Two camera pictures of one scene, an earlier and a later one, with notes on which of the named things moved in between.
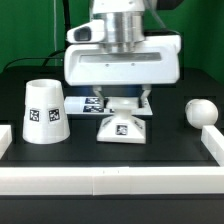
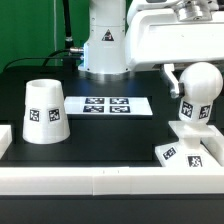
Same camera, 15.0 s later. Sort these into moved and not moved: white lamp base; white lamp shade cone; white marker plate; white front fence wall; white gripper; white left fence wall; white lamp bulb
Moved: white lamp bulb; white gripper; white lamp base
Not moved: white marker plate; white lamp shade cone; white left fence wall; white front fence wall
